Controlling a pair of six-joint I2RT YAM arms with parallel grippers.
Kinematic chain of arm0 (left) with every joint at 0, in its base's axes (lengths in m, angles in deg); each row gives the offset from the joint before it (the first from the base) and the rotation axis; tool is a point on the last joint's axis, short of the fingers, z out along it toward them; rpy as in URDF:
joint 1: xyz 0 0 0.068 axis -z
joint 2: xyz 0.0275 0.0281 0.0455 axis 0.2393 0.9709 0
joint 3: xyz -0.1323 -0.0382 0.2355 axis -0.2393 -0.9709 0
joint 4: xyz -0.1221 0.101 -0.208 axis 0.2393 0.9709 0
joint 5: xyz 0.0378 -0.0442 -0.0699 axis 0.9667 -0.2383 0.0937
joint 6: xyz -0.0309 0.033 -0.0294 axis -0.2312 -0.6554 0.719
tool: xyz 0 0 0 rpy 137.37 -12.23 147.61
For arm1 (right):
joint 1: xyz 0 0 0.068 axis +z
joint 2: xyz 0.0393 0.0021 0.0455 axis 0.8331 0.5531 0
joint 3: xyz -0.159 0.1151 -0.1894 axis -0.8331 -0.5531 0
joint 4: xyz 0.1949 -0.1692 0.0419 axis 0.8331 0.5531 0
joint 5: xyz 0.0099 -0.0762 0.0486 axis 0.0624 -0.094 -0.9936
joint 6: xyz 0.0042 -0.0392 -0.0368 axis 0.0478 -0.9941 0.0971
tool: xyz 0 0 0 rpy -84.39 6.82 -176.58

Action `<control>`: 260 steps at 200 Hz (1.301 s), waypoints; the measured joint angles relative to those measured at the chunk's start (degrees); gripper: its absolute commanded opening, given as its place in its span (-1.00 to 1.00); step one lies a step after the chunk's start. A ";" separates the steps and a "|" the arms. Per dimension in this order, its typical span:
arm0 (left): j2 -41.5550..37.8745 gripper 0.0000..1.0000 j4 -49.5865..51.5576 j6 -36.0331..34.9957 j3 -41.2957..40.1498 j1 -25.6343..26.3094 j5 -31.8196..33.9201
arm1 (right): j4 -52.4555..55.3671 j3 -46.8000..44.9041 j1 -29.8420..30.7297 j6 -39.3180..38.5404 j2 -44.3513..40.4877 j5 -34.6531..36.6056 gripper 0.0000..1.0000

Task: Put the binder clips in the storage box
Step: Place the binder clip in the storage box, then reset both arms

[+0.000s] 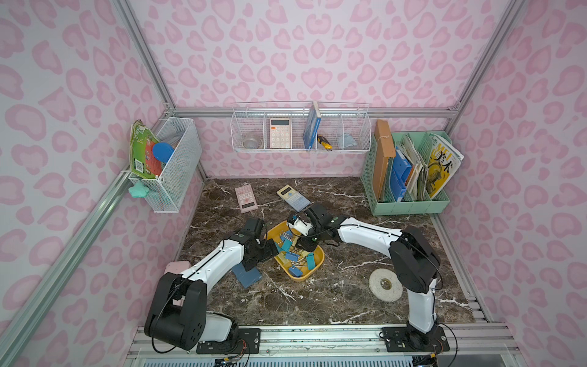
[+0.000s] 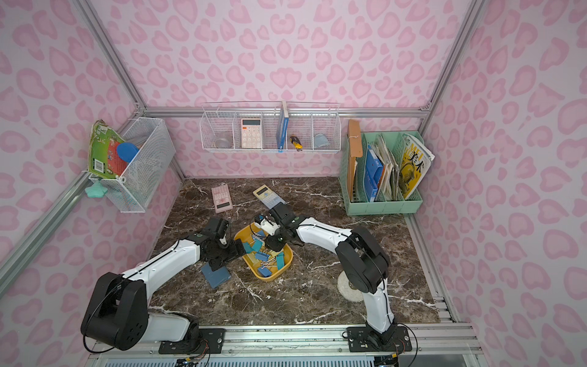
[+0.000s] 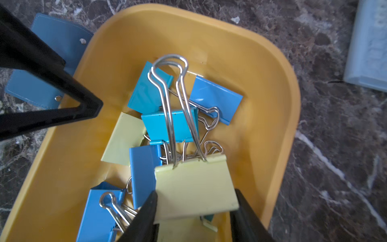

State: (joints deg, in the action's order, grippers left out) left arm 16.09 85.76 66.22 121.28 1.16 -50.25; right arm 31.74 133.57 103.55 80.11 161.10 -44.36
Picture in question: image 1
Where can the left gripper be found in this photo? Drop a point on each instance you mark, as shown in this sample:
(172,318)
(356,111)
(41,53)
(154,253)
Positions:
(268,248)

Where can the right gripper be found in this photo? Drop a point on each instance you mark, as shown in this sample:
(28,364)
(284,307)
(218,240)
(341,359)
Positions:
(307,237)

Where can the blue binder clip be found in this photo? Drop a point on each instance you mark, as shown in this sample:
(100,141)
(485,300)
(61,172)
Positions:
(293,257)
(297,273)
(288,236)

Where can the yellow plastic storage box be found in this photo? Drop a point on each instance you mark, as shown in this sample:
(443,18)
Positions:
(275,234)

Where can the blue binder clip top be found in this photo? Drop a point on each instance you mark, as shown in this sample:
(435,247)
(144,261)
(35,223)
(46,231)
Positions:
(297,273)

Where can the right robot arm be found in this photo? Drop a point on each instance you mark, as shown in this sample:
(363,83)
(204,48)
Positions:
(416,263)

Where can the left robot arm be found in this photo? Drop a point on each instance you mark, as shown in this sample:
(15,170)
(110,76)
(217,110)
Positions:
(178,315)

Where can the blue notebook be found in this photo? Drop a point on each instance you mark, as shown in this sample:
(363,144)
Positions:
(246,278)

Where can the yellow blue calculator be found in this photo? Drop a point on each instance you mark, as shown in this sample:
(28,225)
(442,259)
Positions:
(293,198)

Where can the pink calculator on table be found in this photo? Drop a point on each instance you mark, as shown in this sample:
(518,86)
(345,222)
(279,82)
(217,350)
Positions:
(246,198)

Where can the yellow black small toy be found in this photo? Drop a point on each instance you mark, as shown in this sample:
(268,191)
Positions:
(324,142)

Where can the blue cup in basket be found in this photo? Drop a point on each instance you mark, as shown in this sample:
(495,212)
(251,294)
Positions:
(346,141)

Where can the green desk file organizer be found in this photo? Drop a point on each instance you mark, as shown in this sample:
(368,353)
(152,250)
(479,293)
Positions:
(416,146)

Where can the blue book in basket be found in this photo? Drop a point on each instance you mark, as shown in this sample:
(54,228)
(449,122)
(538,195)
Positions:
(312,126)

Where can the blue folder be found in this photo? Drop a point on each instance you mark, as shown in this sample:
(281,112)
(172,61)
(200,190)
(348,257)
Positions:
(400,171)

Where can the white tape roll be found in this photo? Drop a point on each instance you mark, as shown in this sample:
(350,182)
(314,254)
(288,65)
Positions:
(385,285)

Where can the brown folder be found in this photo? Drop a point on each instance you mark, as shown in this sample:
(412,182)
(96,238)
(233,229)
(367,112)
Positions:
(385,151)

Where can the white orange calculator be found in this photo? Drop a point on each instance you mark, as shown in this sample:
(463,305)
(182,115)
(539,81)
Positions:
(280,133)

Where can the clear cup in basket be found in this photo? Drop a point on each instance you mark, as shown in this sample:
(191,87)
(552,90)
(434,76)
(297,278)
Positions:
(252,141)

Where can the white mesh side basket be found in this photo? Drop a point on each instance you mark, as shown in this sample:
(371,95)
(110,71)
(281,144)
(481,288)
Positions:
(168,190)

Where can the mint star hook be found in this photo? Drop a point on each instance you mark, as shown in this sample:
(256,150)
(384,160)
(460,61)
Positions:
(139,190)

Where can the blue round disc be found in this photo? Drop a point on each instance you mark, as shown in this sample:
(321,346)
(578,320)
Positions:
(163,152)

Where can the green snack package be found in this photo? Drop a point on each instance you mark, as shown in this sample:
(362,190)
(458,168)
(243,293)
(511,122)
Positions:
(141,157)

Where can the yellow magazine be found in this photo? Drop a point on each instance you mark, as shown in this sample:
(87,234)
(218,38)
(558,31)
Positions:
(445,160)

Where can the white wire wall basket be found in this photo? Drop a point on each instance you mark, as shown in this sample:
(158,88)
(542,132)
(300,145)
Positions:
(337,118)

